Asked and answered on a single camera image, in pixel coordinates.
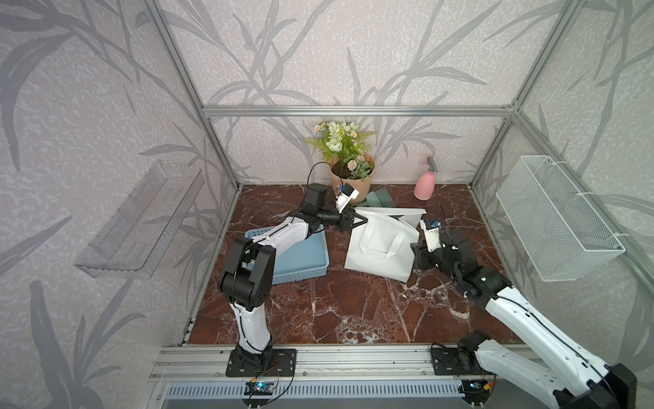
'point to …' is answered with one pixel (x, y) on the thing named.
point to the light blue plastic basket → (308, 258)
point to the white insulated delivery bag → (382, 244)
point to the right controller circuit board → (476, 387)
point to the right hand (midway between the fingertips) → (417, 241)
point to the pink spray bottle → (425, 188)
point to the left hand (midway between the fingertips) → (363, 219)
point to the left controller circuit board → (259, 388)
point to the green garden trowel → (381, 198)
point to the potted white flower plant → (345, 145)
